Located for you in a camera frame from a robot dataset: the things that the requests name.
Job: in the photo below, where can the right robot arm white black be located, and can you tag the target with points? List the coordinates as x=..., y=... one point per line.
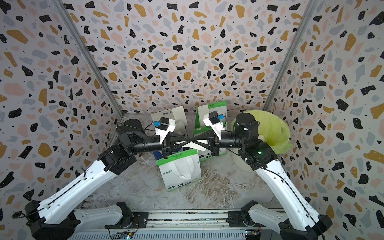
x=299, y=221

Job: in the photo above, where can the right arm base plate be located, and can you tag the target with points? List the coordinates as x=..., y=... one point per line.
x=237, y=219

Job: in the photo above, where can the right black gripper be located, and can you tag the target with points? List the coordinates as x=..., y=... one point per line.
x=212, y=135

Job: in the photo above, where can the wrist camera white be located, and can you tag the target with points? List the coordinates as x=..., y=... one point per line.
x=215, y=121
x=164, y=126

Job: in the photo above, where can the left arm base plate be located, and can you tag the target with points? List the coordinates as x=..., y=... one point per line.
x=137, y=220

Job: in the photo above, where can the yellow-green bin liner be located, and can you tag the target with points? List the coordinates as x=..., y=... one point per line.
x=260, y=135

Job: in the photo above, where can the corner aluminium post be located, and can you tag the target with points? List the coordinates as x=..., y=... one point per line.
x=64, y=15
x=291, y=51

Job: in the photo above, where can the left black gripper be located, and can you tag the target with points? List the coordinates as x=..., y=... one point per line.
x=169, y=146

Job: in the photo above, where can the front blue white bag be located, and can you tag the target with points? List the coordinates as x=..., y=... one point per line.
x=158, y=155

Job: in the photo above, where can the back blue white bag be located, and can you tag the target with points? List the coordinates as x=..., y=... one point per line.
x=168, y=114

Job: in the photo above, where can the green white bag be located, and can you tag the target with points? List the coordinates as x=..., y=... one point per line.
x=220, y=107
x=180, y=169
x=206, y=154

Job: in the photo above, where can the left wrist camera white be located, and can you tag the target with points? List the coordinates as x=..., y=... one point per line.
x=164, y=126

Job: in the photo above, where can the blue white bag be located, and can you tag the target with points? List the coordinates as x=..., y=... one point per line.
x=158, y=155
x=168, y=114

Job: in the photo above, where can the left corner aluminium post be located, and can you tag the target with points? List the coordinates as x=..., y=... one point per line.
x=64, y=15

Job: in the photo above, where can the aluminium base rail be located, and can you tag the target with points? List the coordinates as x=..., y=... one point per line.
x=183, y=225

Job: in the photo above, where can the white trash bin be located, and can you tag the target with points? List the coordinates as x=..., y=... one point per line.
x=240, y=163

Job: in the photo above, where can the right corner aluminium post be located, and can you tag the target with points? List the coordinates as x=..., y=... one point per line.
x=291, y=51

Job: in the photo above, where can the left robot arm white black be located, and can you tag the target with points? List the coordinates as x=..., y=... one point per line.
x=58, y=218

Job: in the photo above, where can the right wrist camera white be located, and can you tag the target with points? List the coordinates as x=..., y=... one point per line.
x=215, y=121

